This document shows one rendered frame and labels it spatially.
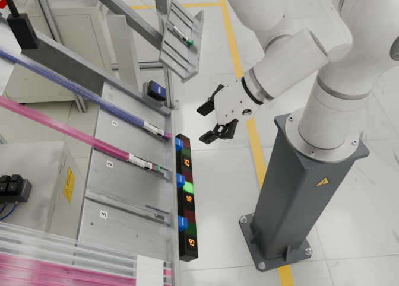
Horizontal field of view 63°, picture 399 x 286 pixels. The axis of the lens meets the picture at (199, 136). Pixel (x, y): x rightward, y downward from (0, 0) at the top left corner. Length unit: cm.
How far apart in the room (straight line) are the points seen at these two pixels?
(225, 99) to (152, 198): 27
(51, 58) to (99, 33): 89
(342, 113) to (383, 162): 114
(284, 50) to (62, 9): 117
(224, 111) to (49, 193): 50
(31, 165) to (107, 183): 39
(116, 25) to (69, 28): 62
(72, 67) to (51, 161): 31
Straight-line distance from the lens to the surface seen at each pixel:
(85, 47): 174
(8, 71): 70
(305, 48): 67
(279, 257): 147
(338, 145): 90
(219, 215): 153
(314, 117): 82
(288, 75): 68
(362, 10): 64
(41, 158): 102
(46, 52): 80
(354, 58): 65
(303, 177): 91
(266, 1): 57
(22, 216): 94
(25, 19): 48
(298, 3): 296
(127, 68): 120
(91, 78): 82
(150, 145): 79
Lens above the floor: 137
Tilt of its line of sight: 51 degrees down
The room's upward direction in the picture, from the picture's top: straight up
